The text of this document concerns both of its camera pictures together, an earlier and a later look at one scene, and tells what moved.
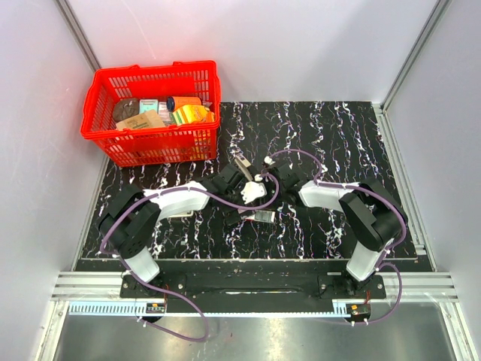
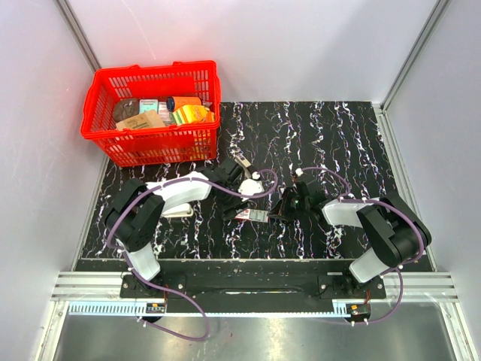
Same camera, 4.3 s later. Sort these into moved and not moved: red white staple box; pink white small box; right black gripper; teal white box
Moved: right black gripper
Not moved: pink white small box; red white staple box; teal white box
